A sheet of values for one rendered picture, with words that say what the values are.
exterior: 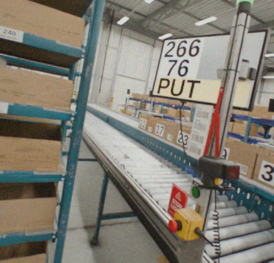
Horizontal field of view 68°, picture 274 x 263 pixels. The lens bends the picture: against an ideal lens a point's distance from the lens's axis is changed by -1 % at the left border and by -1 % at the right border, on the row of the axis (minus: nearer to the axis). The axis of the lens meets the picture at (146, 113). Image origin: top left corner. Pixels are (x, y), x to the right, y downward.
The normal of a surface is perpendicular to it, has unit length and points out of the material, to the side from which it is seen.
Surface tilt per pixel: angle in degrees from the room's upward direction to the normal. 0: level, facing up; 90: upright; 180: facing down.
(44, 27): 91
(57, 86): 90
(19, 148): 91
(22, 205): 90
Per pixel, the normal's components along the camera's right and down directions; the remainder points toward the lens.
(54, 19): 0.43, 0.14
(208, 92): -0.65, -0.15
